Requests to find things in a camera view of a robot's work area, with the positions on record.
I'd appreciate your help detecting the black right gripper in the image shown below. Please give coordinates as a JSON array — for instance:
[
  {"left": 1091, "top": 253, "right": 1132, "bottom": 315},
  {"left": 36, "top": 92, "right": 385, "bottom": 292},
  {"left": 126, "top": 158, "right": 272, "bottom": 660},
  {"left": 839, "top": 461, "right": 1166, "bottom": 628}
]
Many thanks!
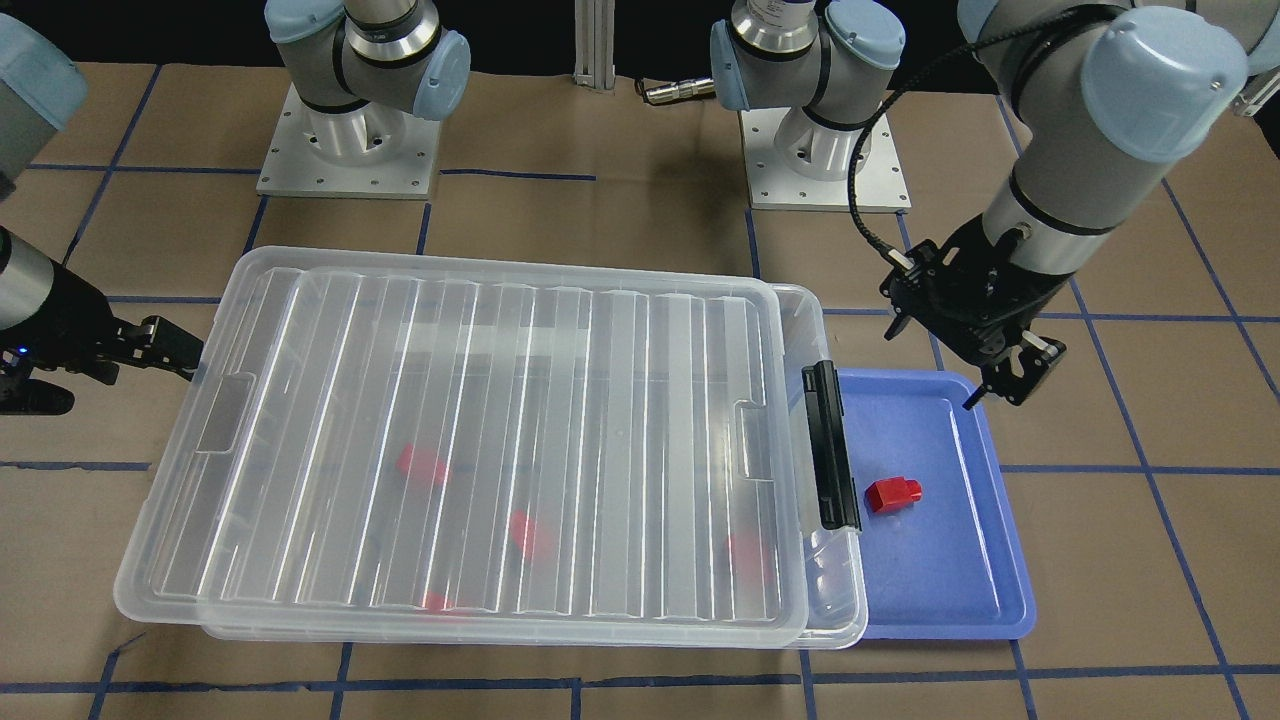
[{"left": 1, "top": 260, "right": 204, "bottom": 416}]

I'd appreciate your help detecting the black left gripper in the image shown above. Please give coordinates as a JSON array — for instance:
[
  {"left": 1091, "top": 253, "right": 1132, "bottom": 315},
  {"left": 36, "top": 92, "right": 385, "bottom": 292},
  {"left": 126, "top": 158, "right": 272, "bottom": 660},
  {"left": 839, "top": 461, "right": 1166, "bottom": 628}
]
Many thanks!
[{"left": 879, "top": 217, "right": 1068, "bottom": 411}]

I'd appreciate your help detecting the red block with stud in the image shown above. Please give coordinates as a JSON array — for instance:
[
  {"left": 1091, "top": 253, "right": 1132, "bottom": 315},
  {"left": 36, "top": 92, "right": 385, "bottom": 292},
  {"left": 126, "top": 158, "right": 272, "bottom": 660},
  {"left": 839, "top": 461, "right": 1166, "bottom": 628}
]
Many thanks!
[{"left": 864, "top": 477, "right": 923, "bottom": 514}]

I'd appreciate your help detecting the clear ribbed box lid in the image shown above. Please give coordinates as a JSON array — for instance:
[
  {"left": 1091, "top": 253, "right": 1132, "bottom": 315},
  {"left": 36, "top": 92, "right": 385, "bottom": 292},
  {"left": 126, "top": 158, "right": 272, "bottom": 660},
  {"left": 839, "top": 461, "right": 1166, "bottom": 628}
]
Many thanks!
[{"left": 114, "top": 247, "right": 809, "bottom": 648}]

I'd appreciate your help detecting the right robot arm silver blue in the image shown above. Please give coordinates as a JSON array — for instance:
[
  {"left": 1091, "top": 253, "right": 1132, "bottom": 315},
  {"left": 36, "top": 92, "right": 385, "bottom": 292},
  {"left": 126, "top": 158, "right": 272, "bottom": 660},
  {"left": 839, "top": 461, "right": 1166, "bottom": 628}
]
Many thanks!
[{"left": 1, "top": 1, "right": 879, "bottom": 416}]

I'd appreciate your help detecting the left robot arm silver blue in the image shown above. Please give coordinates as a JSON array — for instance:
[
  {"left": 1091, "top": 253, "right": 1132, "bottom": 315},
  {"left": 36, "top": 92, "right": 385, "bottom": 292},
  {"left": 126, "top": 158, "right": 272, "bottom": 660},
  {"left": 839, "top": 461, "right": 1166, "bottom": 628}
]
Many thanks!
[{"left": 709, "top": 1, "right": 1277, "bottom": 405}]

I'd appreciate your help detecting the blue plastic tray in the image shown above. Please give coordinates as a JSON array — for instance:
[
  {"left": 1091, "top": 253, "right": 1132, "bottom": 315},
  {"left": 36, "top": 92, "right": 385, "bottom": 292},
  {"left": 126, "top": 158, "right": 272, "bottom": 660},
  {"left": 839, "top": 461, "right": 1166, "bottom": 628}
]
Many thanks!
[{"left": 797, "top": 368, "right": 1037, "bottom": 650}]

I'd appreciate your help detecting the clear plastic storage box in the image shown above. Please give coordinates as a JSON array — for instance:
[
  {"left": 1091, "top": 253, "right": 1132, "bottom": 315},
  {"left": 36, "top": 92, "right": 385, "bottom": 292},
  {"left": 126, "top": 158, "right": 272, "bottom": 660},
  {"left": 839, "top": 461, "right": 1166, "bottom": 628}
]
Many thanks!
[{"left": 206, "top": 284, "right": 867, "bottom": 650}]

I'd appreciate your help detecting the red block near latch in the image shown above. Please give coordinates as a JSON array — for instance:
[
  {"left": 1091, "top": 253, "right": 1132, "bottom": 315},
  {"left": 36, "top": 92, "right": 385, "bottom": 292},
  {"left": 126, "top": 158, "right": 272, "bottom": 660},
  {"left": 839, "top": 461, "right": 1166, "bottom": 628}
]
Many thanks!
[{"left": 724, "top": 530, "right": 776, "bottom": 588}]

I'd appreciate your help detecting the red block centre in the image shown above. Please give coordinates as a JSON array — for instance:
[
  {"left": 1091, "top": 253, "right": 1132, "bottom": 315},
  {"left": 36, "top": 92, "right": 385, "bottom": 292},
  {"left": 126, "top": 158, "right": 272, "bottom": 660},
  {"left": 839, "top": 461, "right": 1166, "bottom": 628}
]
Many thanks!
[{"left": 507, "top": 509, "right": 556, "bottom": 564}]

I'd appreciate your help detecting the black box latch handle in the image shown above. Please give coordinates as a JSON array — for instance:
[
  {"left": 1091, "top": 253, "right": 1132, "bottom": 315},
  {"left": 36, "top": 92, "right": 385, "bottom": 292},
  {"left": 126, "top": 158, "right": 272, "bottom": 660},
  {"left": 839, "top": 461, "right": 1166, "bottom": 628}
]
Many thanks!
[{"left": 803, "top": 359, "right": 861, "bottom": 532}]

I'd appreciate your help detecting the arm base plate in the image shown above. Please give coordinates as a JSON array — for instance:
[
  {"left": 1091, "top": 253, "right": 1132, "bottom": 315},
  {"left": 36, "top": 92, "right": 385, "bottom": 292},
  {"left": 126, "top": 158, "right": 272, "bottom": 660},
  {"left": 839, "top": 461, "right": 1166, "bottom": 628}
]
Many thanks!
[
  {"left": 256, "top": 86, "right": 442, "bottom": 200},
  {"left": 739, "top": 108, "right": 913, "bottom": 214}
]

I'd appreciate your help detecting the silver cable connector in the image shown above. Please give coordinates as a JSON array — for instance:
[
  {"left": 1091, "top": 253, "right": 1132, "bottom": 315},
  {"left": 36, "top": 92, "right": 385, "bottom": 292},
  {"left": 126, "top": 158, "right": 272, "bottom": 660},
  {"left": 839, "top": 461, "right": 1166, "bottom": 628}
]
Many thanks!
[{"left": 634, "top": 77, "right": 716, "bottom": 108}]

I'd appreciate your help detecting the aluminium profile post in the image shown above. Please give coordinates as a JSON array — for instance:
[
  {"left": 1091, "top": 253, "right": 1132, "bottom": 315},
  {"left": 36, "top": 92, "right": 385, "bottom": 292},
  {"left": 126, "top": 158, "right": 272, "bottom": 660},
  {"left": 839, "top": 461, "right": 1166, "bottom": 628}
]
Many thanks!
[{"left": 572, "top": 0, "right": 616, "bottom": 94}]

